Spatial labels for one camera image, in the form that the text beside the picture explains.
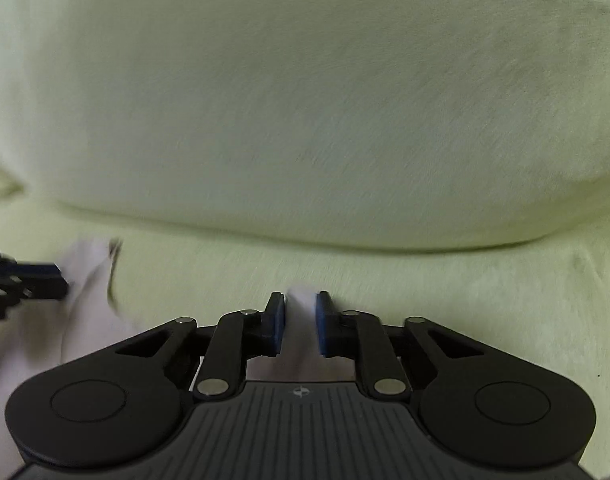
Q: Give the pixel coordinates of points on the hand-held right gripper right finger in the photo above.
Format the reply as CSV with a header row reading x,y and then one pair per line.
x,y
324,325

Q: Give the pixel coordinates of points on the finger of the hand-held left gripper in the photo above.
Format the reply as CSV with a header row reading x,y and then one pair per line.
x,y
40,280

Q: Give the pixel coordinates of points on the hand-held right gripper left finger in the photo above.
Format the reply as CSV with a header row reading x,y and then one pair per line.
x,y
277,325

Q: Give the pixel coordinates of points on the white garment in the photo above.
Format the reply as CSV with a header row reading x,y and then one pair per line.
x,y
92,305

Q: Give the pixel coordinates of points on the light green bed sheet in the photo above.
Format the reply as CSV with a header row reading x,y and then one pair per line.
x,y
435,290

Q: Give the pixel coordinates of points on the light green pillow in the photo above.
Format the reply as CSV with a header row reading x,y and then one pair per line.
x,y
305,100

